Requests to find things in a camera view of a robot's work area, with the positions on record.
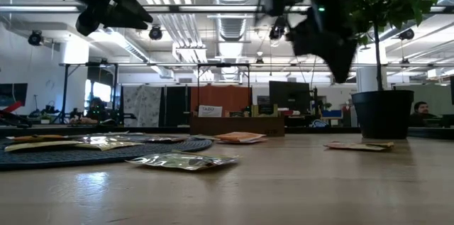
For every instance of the red object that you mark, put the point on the red object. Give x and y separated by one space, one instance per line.
10 107

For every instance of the black computer monitor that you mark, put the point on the black computer monitor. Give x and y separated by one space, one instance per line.
289 97

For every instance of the blue box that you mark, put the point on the blue box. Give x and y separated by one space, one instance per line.
331 114

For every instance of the black background rig frame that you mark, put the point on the black background rig frame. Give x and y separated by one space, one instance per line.
65 93

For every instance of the black ceiling spotlight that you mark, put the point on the black ceiling spotlight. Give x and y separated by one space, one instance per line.
277 32
406 34
155 32
35 37

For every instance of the black partition panel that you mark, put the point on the black partition panel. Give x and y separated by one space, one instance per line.
177 106

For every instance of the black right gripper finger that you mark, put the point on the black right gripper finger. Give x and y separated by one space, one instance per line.
340 67

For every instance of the black metal rig frame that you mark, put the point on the black metal rig frame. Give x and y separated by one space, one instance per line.
319 130

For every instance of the grey-green partition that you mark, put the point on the grey-green partition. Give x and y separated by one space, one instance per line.
434 93

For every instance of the round dark woven placemat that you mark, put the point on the round dark woven placemat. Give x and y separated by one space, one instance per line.
88 157

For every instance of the green plant in black pot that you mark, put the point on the green plant in black pot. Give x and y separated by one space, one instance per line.
383 115

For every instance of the orange partition panel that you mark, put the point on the orange partition panel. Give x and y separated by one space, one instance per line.
227 99

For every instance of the yellow Ahmad tea packet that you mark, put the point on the yellow Ahmad tea packet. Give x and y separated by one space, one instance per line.
110 145
39 146

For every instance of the white pillar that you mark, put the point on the white pillar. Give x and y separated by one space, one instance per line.
367 79

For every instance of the dark wall monitor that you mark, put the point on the dark wall monitor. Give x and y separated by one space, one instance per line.
14 93

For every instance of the brown wooden compartment box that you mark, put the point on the brown wooden compartment box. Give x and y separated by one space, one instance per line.
237 127

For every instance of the white patterned curtain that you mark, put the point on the white patterned curtain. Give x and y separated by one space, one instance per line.
142 106

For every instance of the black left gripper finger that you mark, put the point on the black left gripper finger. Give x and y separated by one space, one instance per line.
124 22
134 6

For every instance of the person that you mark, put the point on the person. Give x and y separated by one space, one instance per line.
96 106
421 108

